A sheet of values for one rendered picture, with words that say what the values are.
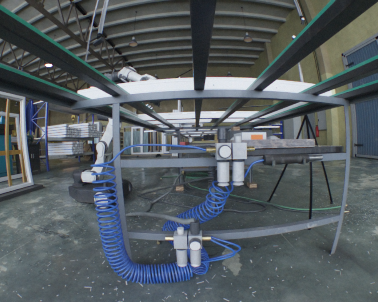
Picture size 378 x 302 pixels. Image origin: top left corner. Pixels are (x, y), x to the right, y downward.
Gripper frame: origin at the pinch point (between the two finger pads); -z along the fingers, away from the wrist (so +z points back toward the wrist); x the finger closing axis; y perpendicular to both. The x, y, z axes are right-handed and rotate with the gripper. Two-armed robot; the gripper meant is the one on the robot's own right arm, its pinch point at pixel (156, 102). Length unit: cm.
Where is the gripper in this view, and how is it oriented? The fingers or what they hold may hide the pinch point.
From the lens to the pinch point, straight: 161.3
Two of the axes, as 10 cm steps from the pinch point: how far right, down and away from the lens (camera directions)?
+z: -0.8, -3.9, -9.2
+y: -0.1, 9.2, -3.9
